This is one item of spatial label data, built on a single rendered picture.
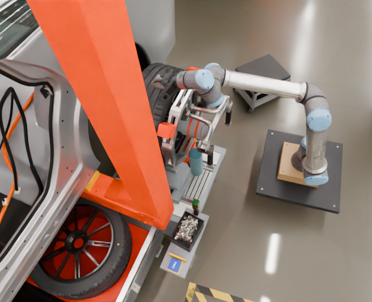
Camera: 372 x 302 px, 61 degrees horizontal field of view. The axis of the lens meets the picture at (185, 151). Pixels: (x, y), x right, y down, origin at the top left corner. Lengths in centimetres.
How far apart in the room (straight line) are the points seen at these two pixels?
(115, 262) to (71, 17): 161
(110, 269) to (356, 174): 216
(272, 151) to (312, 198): 47
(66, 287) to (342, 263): 195
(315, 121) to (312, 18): 278
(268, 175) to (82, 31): 197
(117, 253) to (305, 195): 140
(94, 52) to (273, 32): 339
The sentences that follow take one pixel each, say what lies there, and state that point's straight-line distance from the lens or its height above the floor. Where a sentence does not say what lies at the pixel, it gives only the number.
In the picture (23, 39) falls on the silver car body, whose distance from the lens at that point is 146.
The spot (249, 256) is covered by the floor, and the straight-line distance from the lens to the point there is 260.
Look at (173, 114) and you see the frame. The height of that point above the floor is 110.
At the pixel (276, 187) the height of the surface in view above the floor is 30.
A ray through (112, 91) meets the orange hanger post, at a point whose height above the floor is 184.
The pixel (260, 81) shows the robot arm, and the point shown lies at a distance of 172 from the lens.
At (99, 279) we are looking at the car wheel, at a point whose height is 50.
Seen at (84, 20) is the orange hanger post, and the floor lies 208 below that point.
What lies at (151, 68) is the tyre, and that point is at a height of 116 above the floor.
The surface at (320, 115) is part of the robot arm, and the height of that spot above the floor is 122.
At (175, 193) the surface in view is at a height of 15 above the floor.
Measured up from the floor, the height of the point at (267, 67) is 34.
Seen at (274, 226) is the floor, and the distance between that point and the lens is 269.
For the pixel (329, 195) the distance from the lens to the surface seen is 257.
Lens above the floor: 251
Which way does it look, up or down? 59 degrees down
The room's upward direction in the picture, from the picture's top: 6 degrees counter-clockwise
